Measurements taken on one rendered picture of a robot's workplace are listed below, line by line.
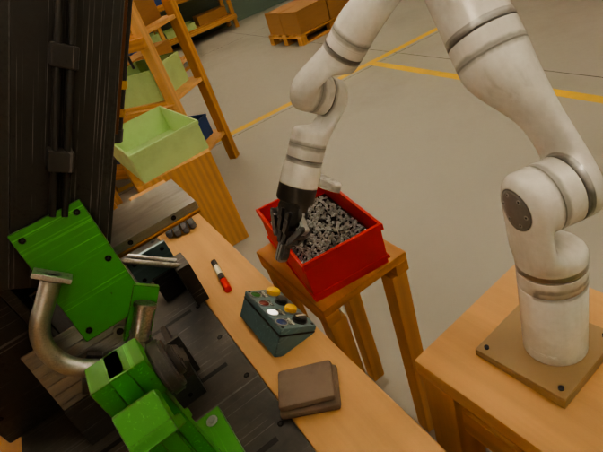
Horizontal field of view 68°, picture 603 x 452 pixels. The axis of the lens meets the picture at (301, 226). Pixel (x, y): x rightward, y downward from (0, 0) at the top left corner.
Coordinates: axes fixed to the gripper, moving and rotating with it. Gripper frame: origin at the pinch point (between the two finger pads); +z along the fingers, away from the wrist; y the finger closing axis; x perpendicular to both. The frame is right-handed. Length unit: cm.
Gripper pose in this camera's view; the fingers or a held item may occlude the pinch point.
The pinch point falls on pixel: (283, 252)
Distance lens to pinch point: 89.7
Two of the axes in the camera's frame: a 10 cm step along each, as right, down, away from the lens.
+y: 5.3, 3.5, -7.7
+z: -2.2, 9.4, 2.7
